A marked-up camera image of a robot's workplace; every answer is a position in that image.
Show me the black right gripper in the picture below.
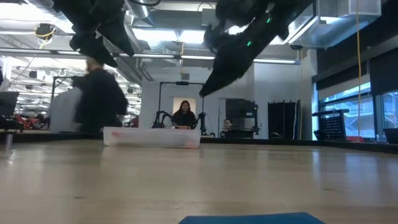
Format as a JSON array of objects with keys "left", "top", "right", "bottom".
[{"left": 199, "top": 0, "right": 315, "bottom": 96}]

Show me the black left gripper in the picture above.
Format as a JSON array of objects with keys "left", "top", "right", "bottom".
[{"left": 52, "top": 0, "right": 136, "bottom": 68}]

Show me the clear pencil box pink lid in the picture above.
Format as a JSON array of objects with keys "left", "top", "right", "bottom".
[{"left": 102, "top": 126, "right": 202, "bottom": 149}]

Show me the blue eraser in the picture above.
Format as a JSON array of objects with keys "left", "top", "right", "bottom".
[{"left": 178, "top": 212, "right": 327, "bottom": 224}]

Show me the long tube light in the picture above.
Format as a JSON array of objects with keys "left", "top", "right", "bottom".
[{"left": 0, "top": 48, "right": 302, "bottom": 65}]

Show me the black cabinet machine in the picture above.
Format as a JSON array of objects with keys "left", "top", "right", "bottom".
[{"left": 224, "top": 98, "right": 259, "bottom": 139}]

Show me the ceiling light panel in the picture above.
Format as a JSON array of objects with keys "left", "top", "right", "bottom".
[{"left": 132, "top": 27, "right": 215, "bottom": 45}]

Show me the person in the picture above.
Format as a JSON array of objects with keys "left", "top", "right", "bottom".
[
  {"left": 170, "top": 100, "right": 198, "bottom": 129},
  {"left": 221, "top": 118, "right": 234, "bottom": 138},
  {"left": 72, "top": 57, "right": 129, "bottom": 134}
]

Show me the black locker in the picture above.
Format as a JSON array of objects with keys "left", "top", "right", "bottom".
[{"left": 267, "top": 100, "right": 302, "bottom": 141}]

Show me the white rounded cover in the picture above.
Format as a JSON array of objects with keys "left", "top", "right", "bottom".
[{"left": 49, "top": 86, "right": 82, "bottom": 134}]

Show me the red equipment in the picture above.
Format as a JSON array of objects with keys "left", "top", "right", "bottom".
[{"left": 12, "top": 113, "right": 48, "bottom": 131}]

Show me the black perforated cart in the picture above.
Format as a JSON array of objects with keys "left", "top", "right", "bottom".
[{"left": 312, "top": 108, "right": 351, "bottom": 141}]

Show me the black monitor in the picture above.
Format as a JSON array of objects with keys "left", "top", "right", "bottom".
[{"left": 0, "top": 91, "right": 20, "bottom": 118}]

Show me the black background robot frame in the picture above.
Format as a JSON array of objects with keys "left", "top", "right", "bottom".
[{"left": 157, "top": 81, "right": 205, "bottom": 135}]

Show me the yellow cable reel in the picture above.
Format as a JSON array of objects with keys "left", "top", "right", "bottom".
[{"left": 33, "top": 22, "right": 57, "bottom": 50}]

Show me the white ceiling duct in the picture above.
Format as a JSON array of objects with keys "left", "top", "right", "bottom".
[{"left": 287, "top": 0, "right": 382, "bottom": 50}]

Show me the yellow hanging cable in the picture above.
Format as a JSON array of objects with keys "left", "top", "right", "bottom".
[{"left": 355, "top": 0, "right": 364, "bottom": 139}]

